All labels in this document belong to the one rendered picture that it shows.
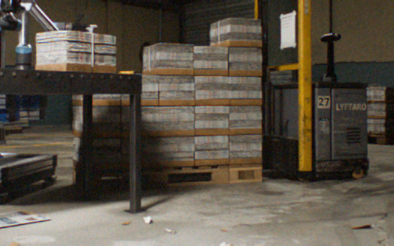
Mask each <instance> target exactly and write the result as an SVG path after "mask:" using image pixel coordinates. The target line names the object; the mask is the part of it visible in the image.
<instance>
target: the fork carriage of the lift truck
mask: <svg viewBox="0 0 394 246"><path fill-rule="evenodd" d="M258 135H262V163H261V165H262V167H265V168H266V170H280V171H281V174H285V175H289V176H291V175H293V176H295V175H296V167H295V137H289V136H281V135H270V134H258Z"/></svg>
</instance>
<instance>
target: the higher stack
mask: <svg viewBox="0 0 394 246"><path fill-rule="evenodd" d="M261 25H262V20H261V19H241V18H229V19H224V20H221V21H220V22H219V21H218V22H216V23H212V24H210V33H209V35H210V38H209V39H210V44H217V43H219V44H220V42H224V41H228V40H247V41H262V32H261V29H262V27H261ZM227 47H228V70H229V71H231V70H233V71H261V70H262V52H261V51H262V49H261V48H257V47H249V46H227ZM223 77H228V78H229V80H226V81H229V83H228V91H230V92H229V93H230V96H229V100H261V99H262V89H259V88H262V84H261V78H257V77H259V76H223ZM226 106H228V107H229V108H230V109H229V123H228V124H229V129H233V128H261V127H262V116H261V115H262V109H261V108H262V107H261V106H259V105H226ZM228 141H229V159H248V158H262V135H258V134H234V135H228ZM227 166H228V168H230V180H229V181H230V183H241V182H255V181H262V165H261V164H260V163H248V164H227Z"/></svg>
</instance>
